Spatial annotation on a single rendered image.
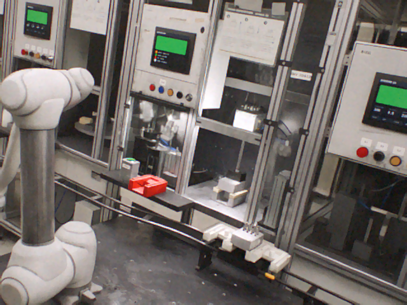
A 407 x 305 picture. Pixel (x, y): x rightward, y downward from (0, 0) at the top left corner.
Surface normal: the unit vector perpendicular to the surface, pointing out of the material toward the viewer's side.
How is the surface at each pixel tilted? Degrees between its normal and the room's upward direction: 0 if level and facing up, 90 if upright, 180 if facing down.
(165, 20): 90
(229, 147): 90
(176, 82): 90
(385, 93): 90
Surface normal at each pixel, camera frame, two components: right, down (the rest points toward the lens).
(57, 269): 0.93, 0.07
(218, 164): -0.54, 0.10
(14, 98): -0.36, 0.01
